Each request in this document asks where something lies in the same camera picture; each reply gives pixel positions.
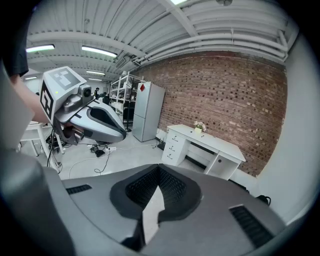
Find black backpack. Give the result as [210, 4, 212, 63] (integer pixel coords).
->
[255, 194, 272, 207]

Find grey refrigerator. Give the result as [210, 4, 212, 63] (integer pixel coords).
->
[131, 81, 166, 143]

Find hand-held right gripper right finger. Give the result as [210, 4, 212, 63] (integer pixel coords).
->
[144, 163, 286, 256]

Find person's left forearm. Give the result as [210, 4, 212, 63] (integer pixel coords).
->
[9, 73, 52, 124]

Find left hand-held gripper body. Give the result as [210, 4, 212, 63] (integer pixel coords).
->
[39, 66, 96, 146]

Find white table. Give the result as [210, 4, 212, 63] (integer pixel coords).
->
[19, 121, 65, 168]

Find person's black t-shirt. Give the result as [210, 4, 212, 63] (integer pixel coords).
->
[1, 14, 30, 77]

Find black coat rack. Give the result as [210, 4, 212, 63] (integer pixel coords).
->
[124, 77, 133, 133]

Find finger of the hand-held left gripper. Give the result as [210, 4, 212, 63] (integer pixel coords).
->
[69, 109, 127, 144]
[86, 100, 127, 131]

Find potted pale flower plant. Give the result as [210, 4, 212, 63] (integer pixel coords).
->
[193, 120, 207, 135]

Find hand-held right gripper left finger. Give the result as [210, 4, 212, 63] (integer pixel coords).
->
[62, 163, 160, 251]

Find white shelving rack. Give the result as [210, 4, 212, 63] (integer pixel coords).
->
[109, 71, 145, 118]

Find white desk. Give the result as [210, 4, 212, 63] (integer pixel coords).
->
[161, 123, 247, 181]

